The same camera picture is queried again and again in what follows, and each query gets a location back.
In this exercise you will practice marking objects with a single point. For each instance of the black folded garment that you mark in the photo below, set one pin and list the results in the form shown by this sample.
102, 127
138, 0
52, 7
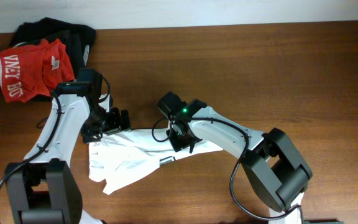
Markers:
77, 38

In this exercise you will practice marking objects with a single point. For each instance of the white printed t-shirt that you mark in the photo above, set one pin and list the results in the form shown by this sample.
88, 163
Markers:
124, 158

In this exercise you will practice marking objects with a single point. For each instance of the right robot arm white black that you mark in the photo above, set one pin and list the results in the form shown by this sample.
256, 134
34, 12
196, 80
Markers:
276, 170

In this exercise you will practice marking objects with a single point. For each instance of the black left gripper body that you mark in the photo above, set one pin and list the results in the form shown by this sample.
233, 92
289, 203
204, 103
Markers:
103, 122

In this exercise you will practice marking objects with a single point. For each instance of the red folded t-shirt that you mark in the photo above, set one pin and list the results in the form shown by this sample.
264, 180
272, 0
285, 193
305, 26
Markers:
31, 70

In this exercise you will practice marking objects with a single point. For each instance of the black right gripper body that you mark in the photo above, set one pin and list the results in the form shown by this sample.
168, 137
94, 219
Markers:
178, 139

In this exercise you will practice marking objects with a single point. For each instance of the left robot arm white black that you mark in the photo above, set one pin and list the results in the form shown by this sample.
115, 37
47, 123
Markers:
41, 188

